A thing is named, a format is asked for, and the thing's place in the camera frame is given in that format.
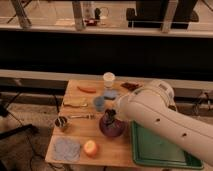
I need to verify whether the small metal can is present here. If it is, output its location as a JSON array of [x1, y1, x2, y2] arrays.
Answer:
[[55, 116, 68, 132]]

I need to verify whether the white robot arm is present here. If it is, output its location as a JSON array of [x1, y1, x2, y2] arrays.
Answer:
[[115, 79, 213, 166]]

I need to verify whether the blue cloth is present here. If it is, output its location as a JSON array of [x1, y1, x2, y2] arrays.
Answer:
[[52, 138, 81, 162]]

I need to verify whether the orange fruit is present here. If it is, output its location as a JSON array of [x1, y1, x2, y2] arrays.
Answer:
[[83, 140, 98, 157]]

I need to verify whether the green plastic tray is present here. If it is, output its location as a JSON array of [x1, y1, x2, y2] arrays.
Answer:
[[131, 122, 204, 170]]

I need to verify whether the blue sponge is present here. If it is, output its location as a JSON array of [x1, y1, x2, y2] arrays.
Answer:
[[103, 90, 118, 100]]

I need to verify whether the purple bowl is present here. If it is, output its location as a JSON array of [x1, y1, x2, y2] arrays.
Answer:
[[99, 114, 126, 138]]

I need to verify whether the metal fork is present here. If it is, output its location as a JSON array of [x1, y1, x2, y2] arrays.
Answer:
[[68, 114, 95, 119]]

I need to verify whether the blue plastic cup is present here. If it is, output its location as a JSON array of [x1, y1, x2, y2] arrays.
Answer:
[[93, 96, 105, 112]]

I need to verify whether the orange carrot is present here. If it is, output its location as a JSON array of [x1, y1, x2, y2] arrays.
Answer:
[[77, 86, 96, 93]]

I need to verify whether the clear plastic cup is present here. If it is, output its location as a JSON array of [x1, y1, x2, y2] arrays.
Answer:
[[103, 72, 115, 88]]

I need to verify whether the dark dish brush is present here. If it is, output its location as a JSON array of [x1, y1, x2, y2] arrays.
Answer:
[[105, 109, 116, 127]]

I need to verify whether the dark brown food item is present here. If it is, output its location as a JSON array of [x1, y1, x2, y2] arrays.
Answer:
[[121, 82, 139, 91]]

